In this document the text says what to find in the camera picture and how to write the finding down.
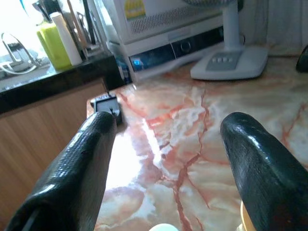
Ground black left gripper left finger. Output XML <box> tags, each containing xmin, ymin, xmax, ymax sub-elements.
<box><xmin>4</xmin><ymin>111</ymin><xmax>118</xmax><ymax>231</ymax></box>

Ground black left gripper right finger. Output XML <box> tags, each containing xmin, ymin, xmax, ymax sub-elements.
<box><xmin>220</xmin><ymin>112</ymin><xmax>308</xmax><ymax>231</ymax></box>

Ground beige cup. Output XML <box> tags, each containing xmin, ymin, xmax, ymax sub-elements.
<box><xmin>237</xmin><ymin>199</ymin><xmax>253</xmax><ymax>231</ymax></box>

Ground wooden cabinet with black counter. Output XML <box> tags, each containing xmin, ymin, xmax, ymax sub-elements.
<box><xmin>0</xmin><ymin>55</ymin><xmax>116</xmax><ymax>219</ymax></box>

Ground small black tabletop device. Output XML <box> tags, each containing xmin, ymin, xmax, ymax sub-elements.
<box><xmin>90</xmin><ymin>94</ymin><xmax>124</xmax><ymax>126</ymax></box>

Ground small black rounded object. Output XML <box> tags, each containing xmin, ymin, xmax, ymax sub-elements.
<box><xmin>295</xmin><ymin>45</ymin><xmax>308</xmax><ymax>73</ymax></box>

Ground lime green container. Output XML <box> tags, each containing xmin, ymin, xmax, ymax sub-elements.
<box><xmin>36</xmin><ymin>23</ymin><xmax>72</xmax><ymax>71</ymax></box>

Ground white plastic bottle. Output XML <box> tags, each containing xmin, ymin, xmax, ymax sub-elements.
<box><xmin>49</xmin><ymin>12</ymin><xmax>83</xmax><ymax>66</ymax></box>

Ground clear utensil holder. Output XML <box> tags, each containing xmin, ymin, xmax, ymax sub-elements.
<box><xmin>64</xmin><ymin>0</ymin><xmax>108</xmax><ymax>60</ymax></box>

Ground black front player with blue light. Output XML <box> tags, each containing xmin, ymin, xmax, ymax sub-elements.
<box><xmin>105</xmin><ymin>24</ymin><xmax>226</xmax><ymax>80</ymax></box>

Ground pale curtain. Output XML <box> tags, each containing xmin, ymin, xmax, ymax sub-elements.
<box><xmin>240</xmin><ymin>0</ymin><xmax>308</xmax><ymax>57</ymax></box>

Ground white vented appliance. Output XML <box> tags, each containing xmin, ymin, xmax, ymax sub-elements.
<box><xmin>113</xmin><ymin>0</ymin><xmax>226</xmax><ymax>45</ymax></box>

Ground white pedestal fan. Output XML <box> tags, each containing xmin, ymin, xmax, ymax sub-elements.
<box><xmin>182</xmin><ymin>0</ymin><xmax>270</xmax><ymax>81</ymax></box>

